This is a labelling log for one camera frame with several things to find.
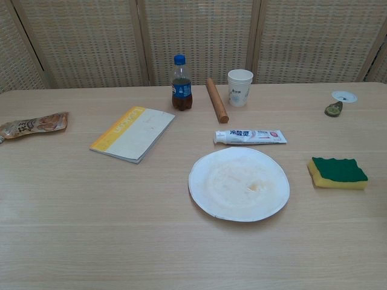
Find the green yellow sponge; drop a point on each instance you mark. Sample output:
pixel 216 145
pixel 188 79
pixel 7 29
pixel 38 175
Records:
pixel 338 172

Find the white toothpaste tube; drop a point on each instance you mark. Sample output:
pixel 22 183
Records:
pixel 251 136

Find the white paper plate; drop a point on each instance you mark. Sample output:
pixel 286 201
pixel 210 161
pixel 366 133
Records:
pixel 239 184

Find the wooden rolling pin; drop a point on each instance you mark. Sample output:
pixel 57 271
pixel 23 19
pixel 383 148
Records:
pixel 216 100

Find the cola bottle with blue cap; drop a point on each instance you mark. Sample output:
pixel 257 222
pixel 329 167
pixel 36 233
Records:
pixel 181 86

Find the yellow and white notebook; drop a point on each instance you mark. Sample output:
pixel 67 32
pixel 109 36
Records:
pixel 133 134

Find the white paper cup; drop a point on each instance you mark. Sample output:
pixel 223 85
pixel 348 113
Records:
pixel 239 89

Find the woven folding screen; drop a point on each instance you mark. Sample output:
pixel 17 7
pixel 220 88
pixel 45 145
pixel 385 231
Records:
pixel 193 42

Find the small round tag tool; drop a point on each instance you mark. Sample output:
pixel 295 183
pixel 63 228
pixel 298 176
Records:
pixel 333 109

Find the orange snack pouch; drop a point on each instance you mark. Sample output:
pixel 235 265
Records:
pixel 33 125

